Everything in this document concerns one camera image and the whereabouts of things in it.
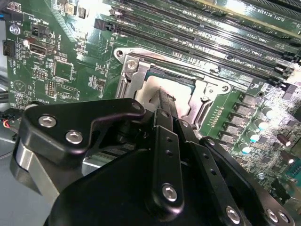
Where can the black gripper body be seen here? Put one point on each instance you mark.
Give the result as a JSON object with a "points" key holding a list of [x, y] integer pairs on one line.
{"points": [[113, 193]]}

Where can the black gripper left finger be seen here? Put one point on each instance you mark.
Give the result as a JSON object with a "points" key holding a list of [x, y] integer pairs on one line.
{"points": [[105, 110]]}

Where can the metal socket cover frame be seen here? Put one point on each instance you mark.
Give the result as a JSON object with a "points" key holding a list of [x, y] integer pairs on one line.
{"points": [[141, 75]]}

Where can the silver square CPU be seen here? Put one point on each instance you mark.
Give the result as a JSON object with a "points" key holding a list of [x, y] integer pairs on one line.
{"points": [[181, 94]]}

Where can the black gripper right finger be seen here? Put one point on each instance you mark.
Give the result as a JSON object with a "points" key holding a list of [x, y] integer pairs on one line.
{"points": [[230, 164]]}

